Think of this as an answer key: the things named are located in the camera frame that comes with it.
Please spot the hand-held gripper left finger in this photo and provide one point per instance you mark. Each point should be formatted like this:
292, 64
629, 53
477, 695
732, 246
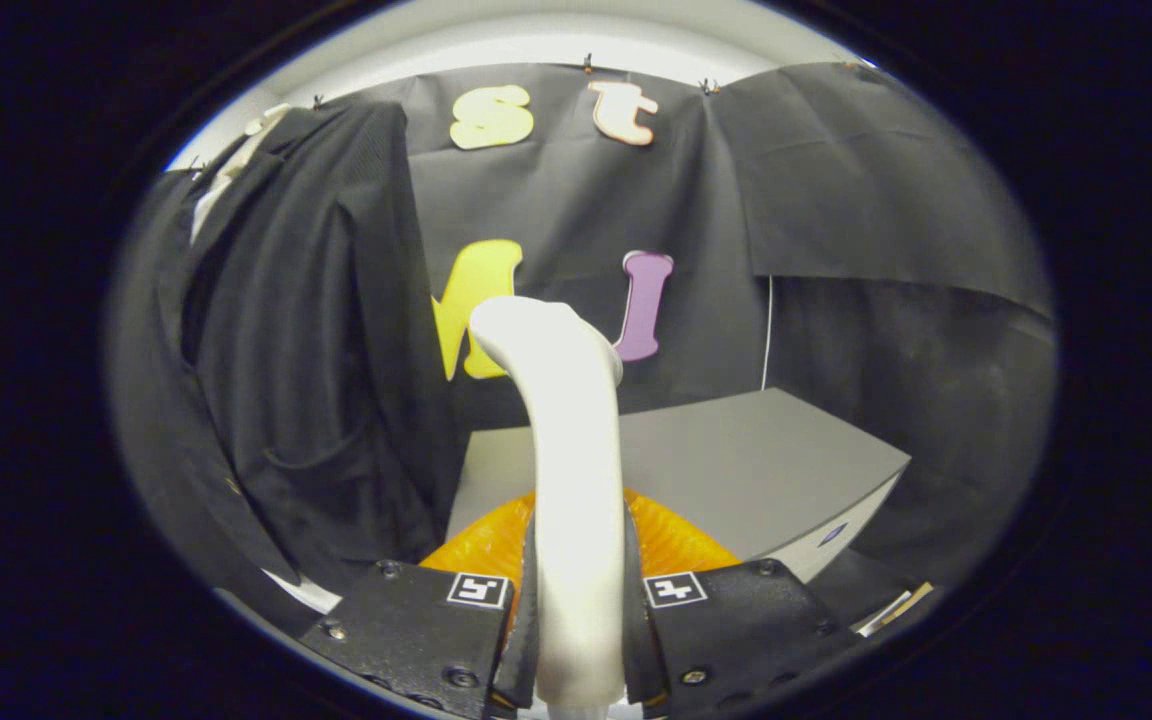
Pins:
416, 630

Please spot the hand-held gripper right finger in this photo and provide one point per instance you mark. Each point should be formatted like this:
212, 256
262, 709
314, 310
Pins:
736, 630

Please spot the white garment steamer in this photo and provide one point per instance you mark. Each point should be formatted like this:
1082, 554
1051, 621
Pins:
576, 480

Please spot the black suit jacket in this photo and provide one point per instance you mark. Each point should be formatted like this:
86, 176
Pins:
316, 330

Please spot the white shirt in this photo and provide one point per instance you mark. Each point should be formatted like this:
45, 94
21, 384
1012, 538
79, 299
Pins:
226, 180

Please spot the grey cabinet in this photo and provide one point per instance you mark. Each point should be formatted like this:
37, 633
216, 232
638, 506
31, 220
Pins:
736, 470

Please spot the black backdrop cloth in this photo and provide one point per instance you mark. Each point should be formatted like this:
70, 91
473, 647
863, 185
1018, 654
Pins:
586, 200

